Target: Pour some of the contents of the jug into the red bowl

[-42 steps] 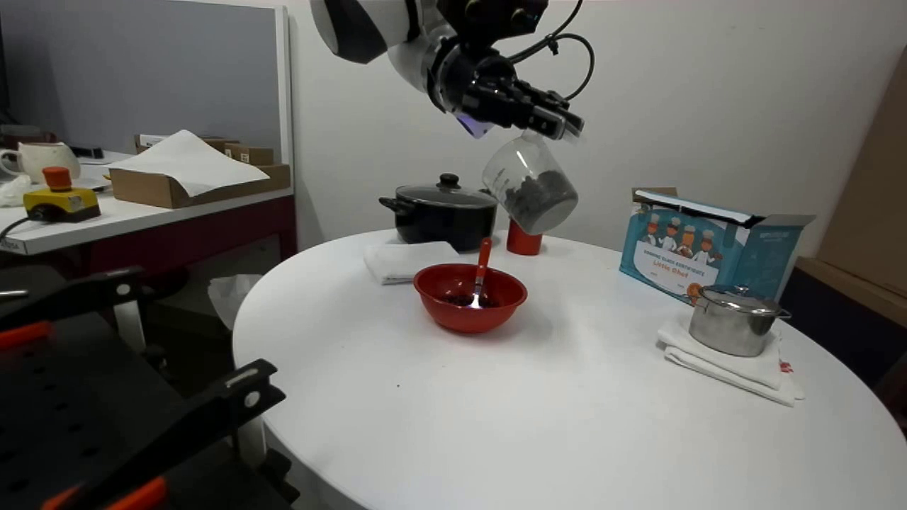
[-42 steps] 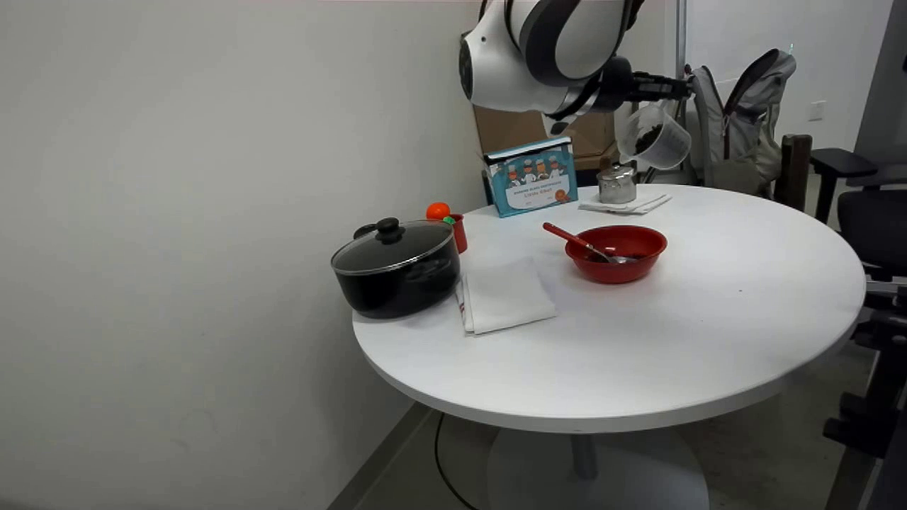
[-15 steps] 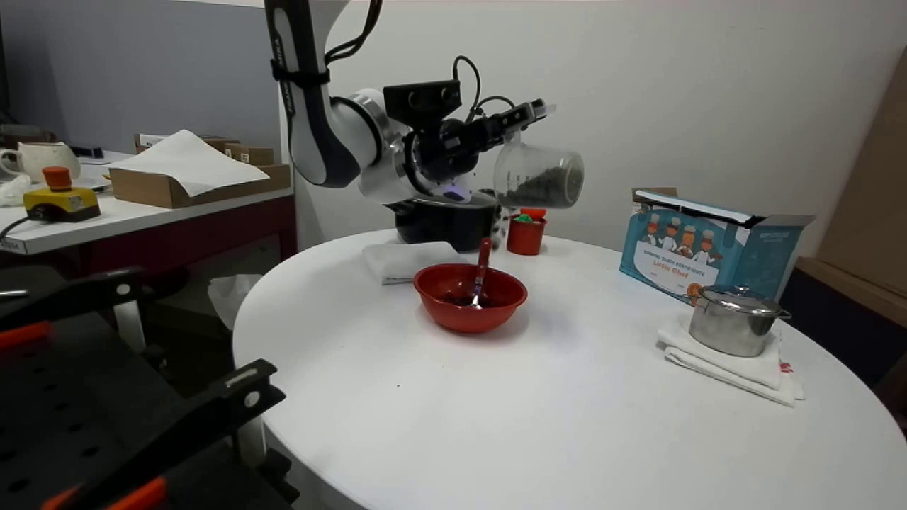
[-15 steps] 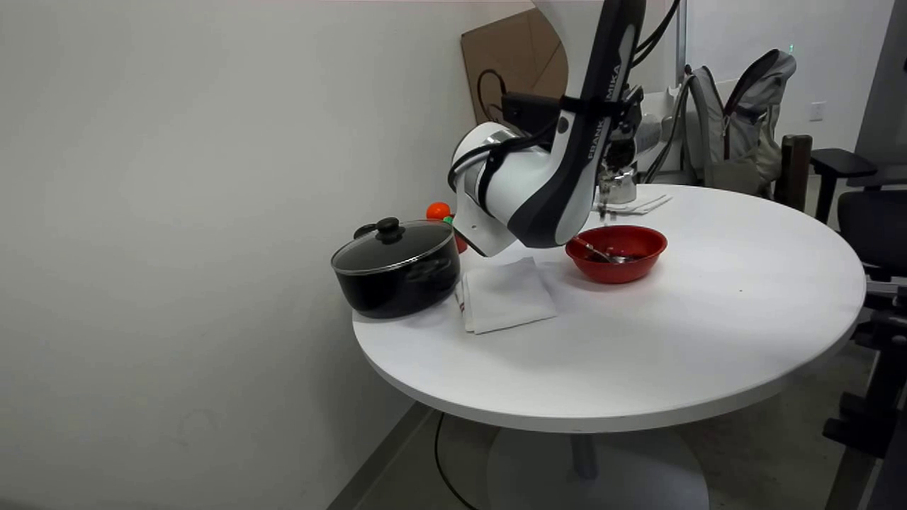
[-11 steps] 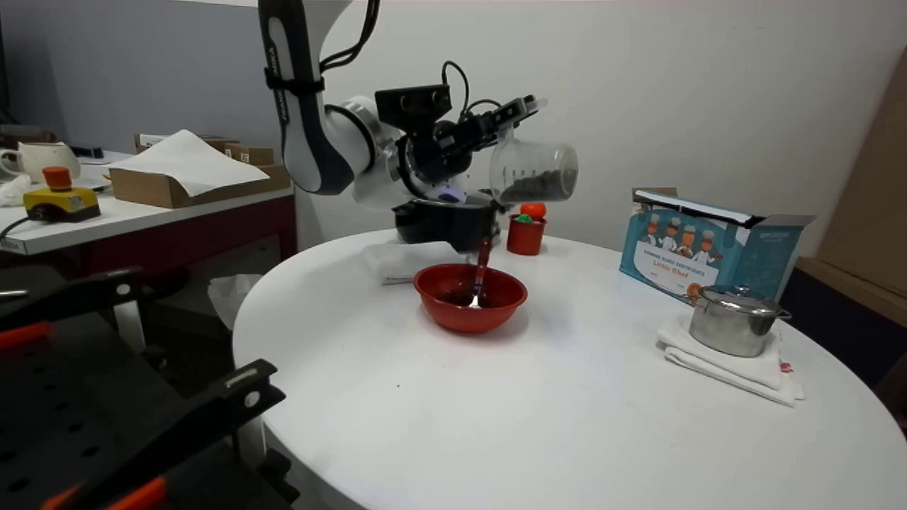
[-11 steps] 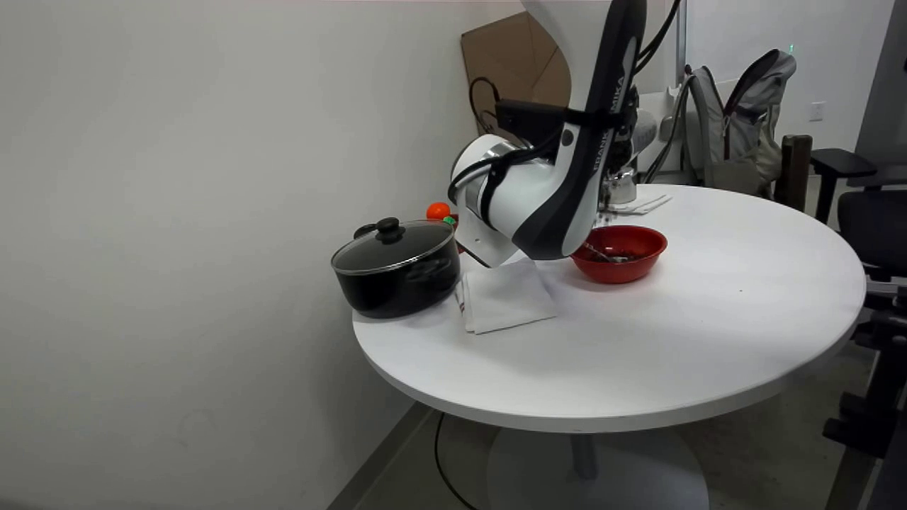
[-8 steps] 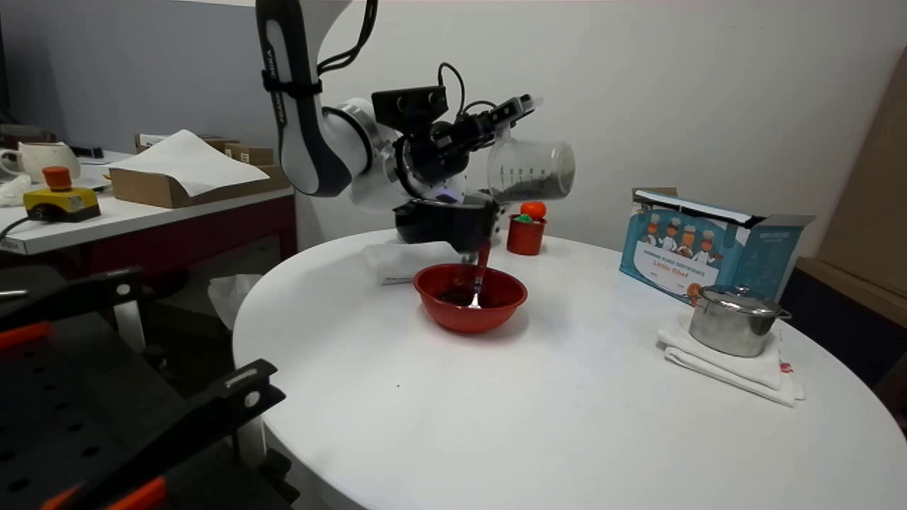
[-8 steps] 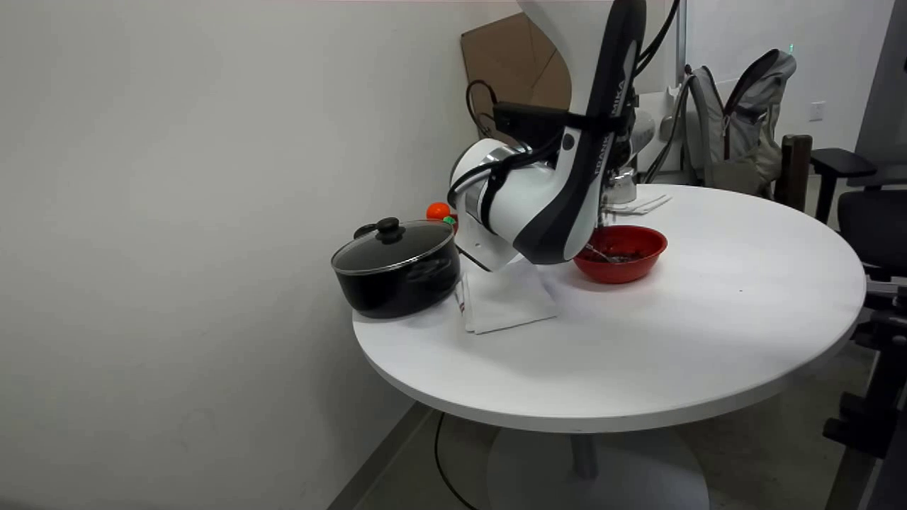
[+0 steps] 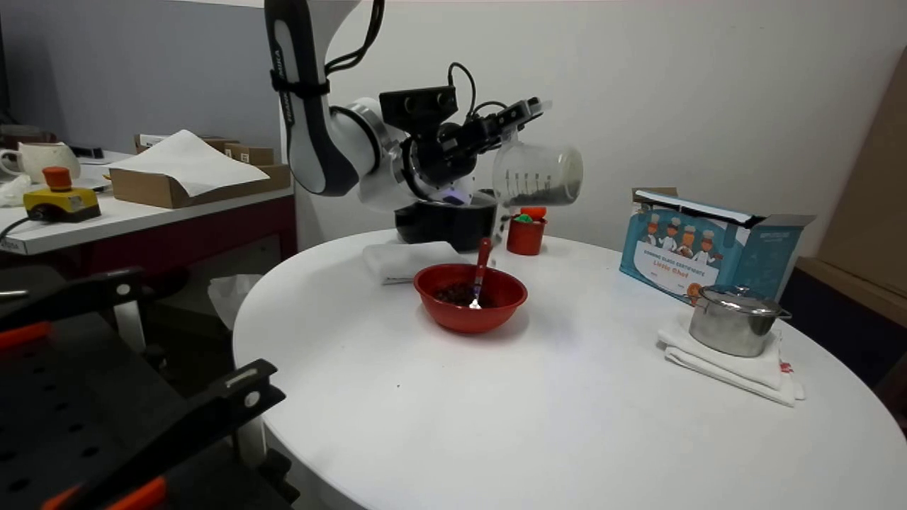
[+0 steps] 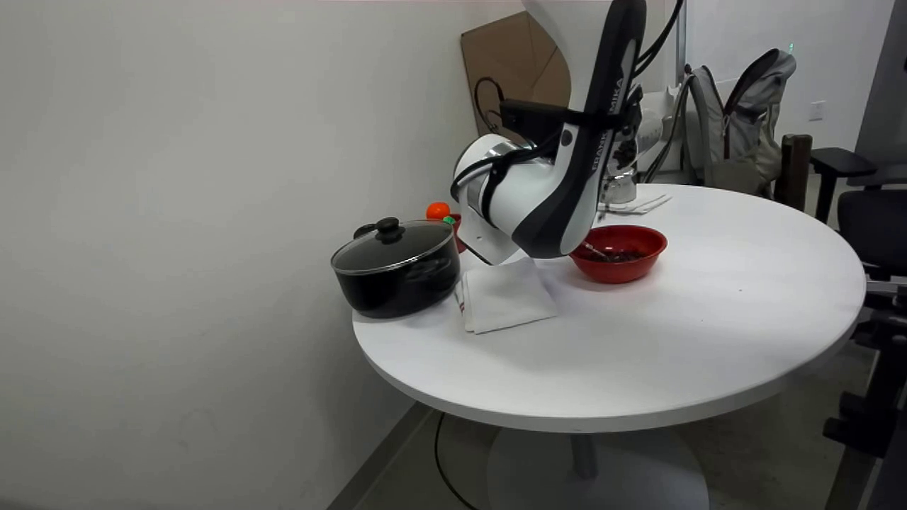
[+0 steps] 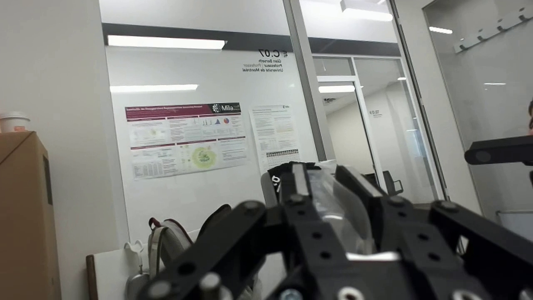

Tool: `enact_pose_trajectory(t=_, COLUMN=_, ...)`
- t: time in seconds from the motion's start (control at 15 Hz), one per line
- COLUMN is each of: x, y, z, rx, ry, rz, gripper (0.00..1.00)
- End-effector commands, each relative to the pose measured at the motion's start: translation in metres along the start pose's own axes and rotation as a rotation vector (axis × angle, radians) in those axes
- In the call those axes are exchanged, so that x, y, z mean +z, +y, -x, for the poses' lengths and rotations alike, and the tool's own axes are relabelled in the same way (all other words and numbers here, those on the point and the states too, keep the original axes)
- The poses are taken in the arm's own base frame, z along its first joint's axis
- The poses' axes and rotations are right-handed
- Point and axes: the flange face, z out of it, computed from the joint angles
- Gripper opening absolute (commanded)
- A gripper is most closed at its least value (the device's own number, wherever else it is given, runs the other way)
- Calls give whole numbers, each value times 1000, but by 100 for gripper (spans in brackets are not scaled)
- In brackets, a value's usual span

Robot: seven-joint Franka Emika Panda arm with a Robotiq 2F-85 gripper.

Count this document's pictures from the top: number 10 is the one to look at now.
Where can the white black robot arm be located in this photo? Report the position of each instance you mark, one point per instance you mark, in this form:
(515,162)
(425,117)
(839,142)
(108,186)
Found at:
(527,199)

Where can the black equipment stand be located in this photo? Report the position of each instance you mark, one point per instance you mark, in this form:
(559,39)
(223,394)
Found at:
(880,398)

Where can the orange toy fruit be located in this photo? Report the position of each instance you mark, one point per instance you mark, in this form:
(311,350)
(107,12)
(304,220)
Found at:
(438,210)

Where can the black office chair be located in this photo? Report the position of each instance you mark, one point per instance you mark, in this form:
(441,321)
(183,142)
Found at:
(868,213)

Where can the white wall outlet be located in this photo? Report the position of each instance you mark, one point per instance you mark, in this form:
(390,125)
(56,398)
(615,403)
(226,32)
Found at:
(817,109)

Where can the black glass pot lid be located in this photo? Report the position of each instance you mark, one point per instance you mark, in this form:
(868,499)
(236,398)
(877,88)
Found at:
(393,247)

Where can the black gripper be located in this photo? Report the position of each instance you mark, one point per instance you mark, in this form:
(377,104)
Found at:
(628,129)

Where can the black cooking pot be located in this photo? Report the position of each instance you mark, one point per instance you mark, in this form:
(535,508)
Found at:
(397,284)

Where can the red bowl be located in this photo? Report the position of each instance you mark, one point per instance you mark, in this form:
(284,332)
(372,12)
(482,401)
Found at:
(625,264)

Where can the grey backpack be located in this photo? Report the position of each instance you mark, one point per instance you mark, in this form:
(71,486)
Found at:
(747,124)

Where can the large brown cardboard sheet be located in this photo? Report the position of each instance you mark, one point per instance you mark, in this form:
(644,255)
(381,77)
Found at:
(515,67)

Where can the clear cup dark contents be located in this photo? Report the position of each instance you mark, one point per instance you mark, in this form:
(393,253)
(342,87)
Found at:
(622,190)

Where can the dark wooden chair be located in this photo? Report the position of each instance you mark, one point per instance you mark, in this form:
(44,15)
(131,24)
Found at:
(794,172)

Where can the white table pedestal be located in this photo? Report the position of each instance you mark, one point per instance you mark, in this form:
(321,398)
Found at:
(605,472)

